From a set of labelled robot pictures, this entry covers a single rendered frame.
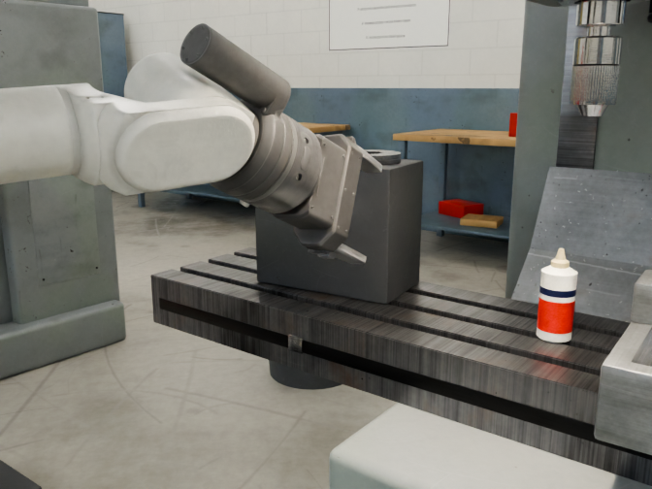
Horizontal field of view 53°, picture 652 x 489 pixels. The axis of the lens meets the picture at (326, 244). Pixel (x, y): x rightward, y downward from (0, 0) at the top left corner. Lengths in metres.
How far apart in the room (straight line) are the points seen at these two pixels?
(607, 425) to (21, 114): 0.51
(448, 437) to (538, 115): 0.62
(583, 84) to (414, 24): 4.99
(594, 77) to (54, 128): 0.52
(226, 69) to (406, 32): 5.23
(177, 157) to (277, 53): 6.09
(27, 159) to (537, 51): 0.89
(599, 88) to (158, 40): 7.26
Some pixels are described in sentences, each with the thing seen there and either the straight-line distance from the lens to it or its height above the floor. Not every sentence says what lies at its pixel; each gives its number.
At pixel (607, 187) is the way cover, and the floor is 1.06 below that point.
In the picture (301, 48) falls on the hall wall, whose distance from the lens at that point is 6.38.
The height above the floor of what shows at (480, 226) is 0.24.
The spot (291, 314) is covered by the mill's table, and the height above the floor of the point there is 0.92.
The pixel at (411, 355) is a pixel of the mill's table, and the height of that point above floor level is 0.91.
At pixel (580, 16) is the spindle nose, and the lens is 0.76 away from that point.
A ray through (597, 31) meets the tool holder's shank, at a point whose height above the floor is 1.27.
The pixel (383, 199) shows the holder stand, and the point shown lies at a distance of 0.87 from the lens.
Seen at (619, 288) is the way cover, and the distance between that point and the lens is 1.07.
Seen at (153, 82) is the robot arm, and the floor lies 1.22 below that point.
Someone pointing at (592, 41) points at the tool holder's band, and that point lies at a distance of 0.75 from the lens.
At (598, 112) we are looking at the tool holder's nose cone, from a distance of 0.76.
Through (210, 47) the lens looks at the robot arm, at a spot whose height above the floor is 1.25.
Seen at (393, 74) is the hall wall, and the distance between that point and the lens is 5.79.
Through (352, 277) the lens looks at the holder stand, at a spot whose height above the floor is 0.96.
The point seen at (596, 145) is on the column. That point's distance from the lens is 1.15.
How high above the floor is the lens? 1.22
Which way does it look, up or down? 14 degrees down
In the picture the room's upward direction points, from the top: straight up
